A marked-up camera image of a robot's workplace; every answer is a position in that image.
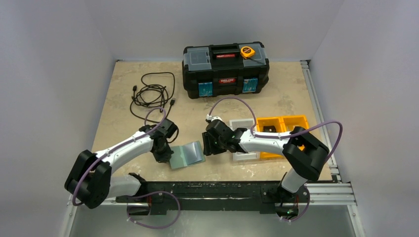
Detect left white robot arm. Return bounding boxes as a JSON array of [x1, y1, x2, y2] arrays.
[[64, 118, 178, 209]]

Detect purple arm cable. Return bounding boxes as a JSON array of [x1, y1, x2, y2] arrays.
[[207, 97, 344, 223], [71, 107, 181, 230]]

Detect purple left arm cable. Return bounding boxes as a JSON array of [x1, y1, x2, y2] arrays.
[[71, 107, 181, 230]]

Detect black coiled USB cable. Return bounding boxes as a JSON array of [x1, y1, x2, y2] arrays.
[[129, 72, 176, 124]]

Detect white plastic bin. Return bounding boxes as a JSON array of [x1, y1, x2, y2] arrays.
[[229, 118, 260, 162]]

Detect aluminium frame rail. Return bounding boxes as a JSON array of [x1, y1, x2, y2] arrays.
[[300, 60, 356, 205]]

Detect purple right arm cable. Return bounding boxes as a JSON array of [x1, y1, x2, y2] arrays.
[[207, 97, 344, 223]]

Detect teal card holder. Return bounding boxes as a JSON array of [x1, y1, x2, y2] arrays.
[[169, 141, 206, 170]]

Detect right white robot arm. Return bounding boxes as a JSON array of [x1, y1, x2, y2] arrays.
[[202, 119, 330, 201]]

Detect black item in orange bin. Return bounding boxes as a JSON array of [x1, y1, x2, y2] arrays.
[[263, 125, 279, 133]]

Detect black plastic toolbox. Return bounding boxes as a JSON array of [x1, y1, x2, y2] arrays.
[[182, 41, 270, 99]]

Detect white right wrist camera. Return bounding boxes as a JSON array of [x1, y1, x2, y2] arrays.
[[205, 114, 223, 123]]

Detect orange plastic bin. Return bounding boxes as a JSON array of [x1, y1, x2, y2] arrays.
[[255, 115, 315, 161]]

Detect yellow tape measure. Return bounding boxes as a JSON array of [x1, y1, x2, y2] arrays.
[[240, 46, 255, 59]]

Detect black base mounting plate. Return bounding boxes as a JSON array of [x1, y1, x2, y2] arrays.
[[116, 181, 309, 218]]

